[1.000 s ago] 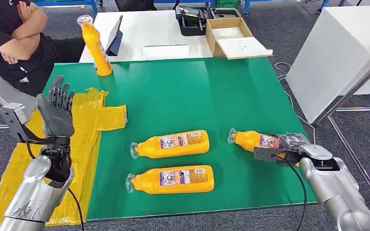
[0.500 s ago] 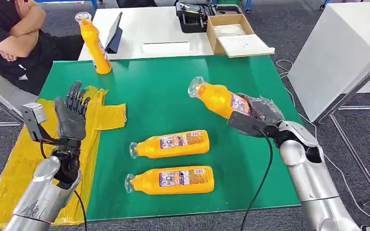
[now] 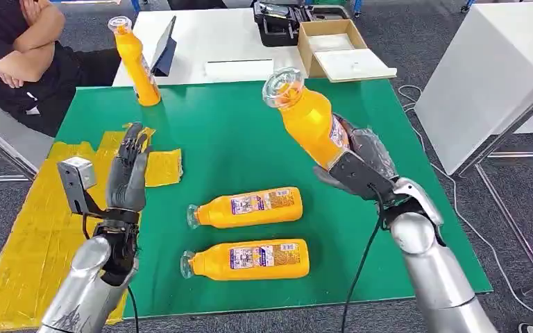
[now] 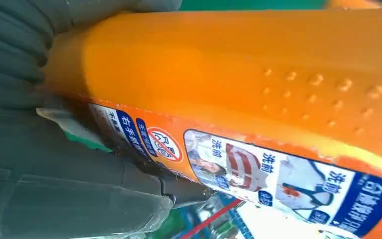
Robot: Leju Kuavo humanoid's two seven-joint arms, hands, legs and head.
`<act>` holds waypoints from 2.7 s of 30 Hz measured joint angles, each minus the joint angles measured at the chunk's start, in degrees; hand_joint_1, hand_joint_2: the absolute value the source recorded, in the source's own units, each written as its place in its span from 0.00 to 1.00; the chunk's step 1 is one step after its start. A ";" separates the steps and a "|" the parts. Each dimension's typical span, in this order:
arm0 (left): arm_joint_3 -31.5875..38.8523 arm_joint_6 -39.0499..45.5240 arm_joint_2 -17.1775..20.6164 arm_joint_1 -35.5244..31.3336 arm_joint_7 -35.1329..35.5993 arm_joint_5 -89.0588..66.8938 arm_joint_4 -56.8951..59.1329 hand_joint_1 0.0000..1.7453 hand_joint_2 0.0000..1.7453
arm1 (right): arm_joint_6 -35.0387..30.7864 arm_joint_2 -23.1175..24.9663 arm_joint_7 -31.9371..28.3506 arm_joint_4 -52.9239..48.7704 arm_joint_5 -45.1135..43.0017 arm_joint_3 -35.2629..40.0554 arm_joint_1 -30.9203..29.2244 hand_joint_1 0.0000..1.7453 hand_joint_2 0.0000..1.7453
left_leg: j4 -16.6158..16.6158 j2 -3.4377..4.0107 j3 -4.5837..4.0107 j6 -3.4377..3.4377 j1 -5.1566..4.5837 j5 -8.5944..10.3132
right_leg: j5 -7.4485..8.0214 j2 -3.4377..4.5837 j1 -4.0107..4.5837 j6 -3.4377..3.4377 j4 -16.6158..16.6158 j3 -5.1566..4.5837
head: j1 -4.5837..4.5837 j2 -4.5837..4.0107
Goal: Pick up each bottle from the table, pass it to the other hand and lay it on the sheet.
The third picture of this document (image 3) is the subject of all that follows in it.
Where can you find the white desk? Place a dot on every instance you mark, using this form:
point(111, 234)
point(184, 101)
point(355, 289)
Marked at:
point(211, 32)

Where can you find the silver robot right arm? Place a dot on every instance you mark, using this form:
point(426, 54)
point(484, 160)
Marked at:
point(436, 275)

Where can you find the black tool case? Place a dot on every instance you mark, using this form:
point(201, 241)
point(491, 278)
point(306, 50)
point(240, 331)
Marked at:
point(275, 30)

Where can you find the person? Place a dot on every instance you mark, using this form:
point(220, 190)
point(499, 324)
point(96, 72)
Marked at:
point(50, 96)

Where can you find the blue table leg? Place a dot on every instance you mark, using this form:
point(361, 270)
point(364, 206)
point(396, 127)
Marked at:
point(358, 7)

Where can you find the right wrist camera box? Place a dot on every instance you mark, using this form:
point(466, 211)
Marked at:
point(358, 177)

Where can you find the person's right hand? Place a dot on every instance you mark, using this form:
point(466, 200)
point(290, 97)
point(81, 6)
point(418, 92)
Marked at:
point(29, 9)

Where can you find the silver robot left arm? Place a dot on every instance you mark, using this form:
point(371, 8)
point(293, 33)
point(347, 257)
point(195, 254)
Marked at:
point(82, 294)

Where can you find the white table with metal frame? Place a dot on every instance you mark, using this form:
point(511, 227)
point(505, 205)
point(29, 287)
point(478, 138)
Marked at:
point(478, 78)

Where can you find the grey seat with metal frame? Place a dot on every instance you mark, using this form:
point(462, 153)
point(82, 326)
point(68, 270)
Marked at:
point(4, 133)

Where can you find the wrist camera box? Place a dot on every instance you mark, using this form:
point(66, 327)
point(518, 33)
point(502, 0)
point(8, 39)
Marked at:
point(75, 179)
point(358, 177)

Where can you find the orange drink bottle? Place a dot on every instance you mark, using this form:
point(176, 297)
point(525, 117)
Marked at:
point(310, 119)
point(248, 260)
point(248, 209)
point(137, 69)

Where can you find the green table mat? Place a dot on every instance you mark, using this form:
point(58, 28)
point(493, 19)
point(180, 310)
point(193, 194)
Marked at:
point(239, 138)

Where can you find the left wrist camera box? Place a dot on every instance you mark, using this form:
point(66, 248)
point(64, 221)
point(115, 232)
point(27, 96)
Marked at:
point(75, 179)

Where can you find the person's left hand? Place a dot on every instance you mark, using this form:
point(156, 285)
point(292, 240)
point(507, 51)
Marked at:
point(11, 80)

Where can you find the open cardboard box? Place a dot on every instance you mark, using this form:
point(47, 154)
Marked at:
point(305, 53)

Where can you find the white box lid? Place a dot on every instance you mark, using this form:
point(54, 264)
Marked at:
point(354, 65)

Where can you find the yellow plastic sheet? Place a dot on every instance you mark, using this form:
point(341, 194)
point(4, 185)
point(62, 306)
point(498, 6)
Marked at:
point(27, 239)

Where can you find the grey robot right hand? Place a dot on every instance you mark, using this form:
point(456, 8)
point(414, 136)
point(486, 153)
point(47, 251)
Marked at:
point(372, 147)

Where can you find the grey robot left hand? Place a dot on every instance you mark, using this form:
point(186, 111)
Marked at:
point(126, 184)

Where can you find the tablet in dark blue case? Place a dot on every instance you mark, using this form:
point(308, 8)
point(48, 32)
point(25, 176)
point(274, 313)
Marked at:
point(167, 50)

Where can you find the white foam sheet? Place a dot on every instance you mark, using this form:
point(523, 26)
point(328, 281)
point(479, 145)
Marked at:
point(331, 42)

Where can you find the blue metal frame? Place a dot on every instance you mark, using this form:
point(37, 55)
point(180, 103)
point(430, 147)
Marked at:
point(135, 4)

